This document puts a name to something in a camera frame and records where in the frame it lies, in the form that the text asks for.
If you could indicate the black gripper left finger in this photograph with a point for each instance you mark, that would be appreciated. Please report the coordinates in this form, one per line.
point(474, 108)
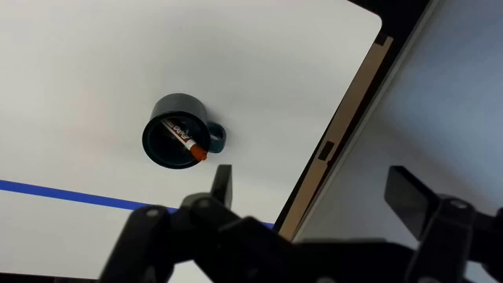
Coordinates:
point(152, 236)

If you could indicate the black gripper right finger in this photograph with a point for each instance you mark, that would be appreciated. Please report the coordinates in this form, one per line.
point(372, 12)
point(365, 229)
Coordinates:
point(446, 229)

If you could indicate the marker with orange cap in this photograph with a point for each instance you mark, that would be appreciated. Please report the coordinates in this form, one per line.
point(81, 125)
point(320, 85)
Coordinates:
point(199, 151)

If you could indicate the blue tape line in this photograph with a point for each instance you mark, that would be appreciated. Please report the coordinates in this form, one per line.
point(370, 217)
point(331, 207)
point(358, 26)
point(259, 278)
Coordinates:
point(68, 195)

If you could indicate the black mug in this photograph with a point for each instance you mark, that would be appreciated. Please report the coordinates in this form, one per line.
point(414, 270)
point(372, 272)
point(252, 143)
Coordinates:
point(178, 107)

